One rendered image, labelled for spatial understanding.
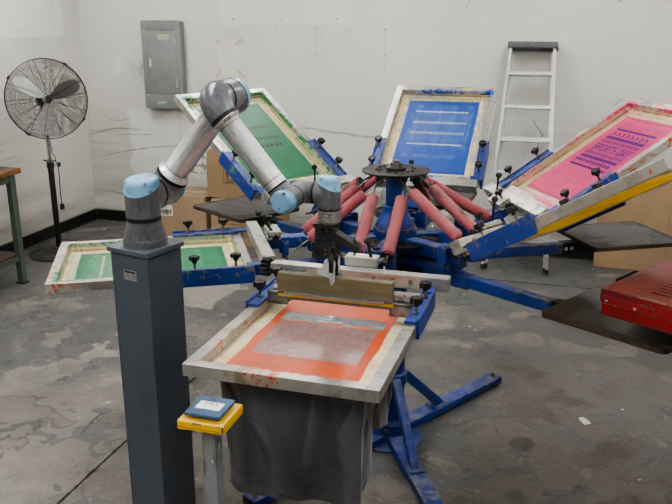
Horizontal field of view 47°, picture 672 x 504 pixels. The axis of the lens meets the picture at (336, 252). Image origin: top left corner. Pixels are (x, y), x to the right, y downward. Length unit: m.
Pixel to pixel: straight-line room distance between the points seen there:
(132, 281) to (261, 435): 0.71
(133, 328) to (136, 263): 0.24
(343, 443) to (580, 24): 4.80
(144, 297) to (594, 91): 4.64
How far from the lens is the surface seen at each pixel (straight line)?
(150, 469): 3.00
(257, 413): 2.37
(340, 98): 6.87
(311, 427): 2.33
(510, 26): 6.57
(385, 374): 2.19
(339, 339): 2.50
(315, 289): 2.64
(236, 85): 2.59
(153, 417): 2.87
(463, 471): 3.65
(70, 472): 3.79
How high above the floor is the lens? 1.94
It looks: 17 degrees down
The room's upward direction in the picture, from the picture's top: straight up
